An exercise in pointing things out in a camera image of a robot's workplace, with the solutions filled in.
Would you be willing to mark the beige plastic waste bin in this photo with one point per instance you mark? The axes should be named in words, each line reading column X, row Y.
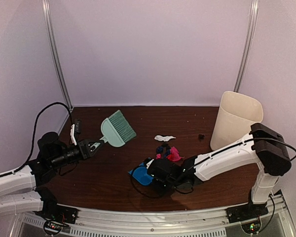
column 237, row 112

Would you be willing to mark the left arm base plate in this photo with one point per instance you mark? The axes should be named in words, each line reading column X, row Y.
column 58, row 213

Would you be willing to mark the left aluminium frame post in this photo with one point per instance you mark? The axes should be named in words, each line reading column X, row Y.
column 54, row 52

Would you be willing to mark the white paper scrap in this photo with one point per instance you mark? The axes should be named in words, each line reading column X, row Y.
column 161, row 138

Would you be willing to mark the right aluminium frame post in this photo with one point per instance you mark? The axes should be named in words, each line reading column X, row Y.
column 253, row 18

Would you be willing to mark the dark blue paper scrap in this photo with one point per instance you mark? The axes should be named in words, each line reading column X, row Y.
column 159, row 149

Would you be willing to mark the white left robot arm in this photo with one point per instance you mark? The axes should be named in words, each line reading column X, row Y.
column 23, row 189

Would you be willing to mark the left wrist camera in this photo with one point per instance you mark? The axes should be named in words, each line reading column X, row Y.
column 75, row 131

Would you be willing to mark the left circuit board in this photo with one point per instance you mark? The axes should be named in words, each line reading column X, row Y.
column 51, row 228

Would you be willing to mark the right circuit board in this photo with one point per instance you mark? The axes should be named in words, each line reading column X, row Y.
column 251, row 227

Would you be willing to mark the aluminium front rail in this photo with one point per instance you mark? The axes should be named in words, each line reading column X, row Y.
column 212, row 222

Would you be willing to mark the aluminium frame post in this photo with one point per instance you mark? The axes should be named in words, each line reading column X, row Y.
column 253, row 18
column 54, row 52

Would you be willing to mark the circuit board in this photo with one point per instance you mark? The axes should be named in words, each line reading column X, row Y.
column 51, row 228
column 251, row 227

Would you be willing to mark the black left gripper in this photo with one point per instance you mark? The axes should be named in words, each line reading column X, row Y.
column 83, row 150

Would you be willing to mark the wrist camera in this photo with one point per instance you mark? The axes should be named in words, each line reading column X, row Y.
column 149, row 163
column 75, row 131

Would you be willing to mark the green hand brush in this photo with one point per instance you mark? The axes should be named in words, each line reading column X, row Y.
column 116, row 131

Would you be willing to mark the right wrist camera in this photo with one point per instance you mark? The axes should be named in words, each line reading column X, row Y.
column 149, row 163

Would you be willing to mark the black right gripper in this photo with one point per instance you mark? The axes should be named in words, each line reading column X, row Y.
column 156, row 184

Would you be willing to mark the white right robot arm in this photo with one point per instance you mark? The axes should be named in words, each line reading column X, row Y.
column 262, row 146

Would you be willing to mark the blue plastic dustpan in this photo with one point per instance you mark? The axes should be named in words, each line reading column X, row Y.
column 141, row 176

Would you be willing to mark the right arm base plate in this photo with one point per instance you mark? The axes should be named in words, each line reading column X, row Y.
column 246, row 212

